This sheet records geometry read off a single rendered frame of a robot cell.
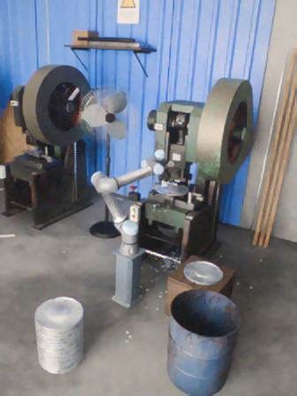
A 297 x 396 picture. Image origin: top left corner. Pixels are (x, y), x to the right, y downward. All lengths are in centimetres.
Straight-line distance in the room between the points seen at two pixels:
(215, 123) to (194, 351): 146
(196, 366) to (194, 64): 310
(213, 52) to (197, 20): 38
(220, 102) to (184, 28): 184
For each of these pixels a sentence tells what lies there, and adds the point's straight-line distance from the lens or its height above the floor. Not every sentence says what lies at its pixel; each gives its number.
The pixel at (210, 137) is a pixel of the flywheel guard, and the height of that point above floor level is 135.
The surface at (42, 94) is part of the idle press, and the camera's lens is 352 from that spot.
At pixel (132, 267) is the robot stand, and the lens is 270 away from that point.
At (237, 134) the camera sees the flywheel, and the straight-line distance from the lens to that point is 281.
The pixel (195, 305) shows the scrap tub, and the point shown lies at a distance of 242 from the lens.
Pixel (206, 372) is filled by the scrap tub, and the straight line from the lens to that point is 224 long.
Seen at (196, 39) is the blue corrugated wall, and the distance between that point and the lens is 417.
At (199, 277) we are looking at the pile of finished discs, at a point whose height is 36.
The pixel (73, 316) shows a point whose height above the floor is 35.
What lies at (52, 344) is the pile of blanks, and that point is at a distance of 231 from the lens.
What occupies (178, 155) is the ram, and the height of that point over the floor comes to 109.
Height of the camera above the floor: 185
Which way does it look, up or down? 21 degrees down
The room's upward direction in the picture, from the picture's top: 3 degrees clockwise
